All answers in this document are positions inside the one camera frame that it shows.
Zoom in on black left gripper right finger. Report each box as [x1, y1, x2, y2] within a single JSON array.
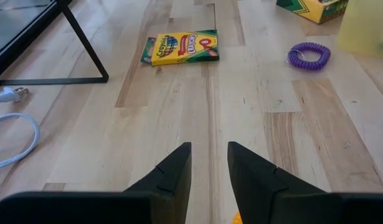
[[227, 141, 326, 224]]

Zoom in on Crayola crayon box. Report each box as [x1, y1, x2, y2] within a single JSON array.
[[275, 0, 349, 25], [140, 29, 220, 67]]

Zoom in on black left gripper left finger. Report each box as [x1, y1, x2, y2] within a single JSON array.
[[124, 142, 192, 224]]

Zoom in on white lamp power cable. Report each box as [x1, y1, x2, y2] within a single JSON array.
[[0, 86, 42, 172]]

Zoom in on purple coil wristband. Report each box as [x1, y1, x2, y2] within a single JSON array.
[[286, 42, 332, 72]]

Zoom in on wooden shelf riser black legs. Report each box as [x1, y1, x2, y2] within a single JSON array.
[[0, 0, 110, 86]]

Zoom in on yellow translucent plastic bin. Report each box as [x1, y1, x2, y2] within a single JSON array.
[[337, 0, 383, 60]]

